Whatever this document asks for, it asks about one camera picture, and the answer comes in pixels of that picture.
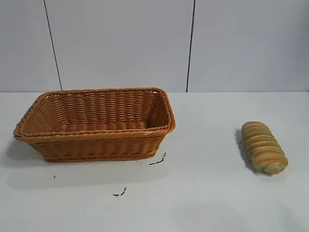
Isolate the long striped bread loaf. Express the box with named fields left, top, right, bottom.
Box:
left=241, top=121, right=289, bottom=174

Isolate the brown woven wicker basket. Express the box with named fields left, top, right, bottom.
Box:
left=13, top=87, right=177, bottom=163

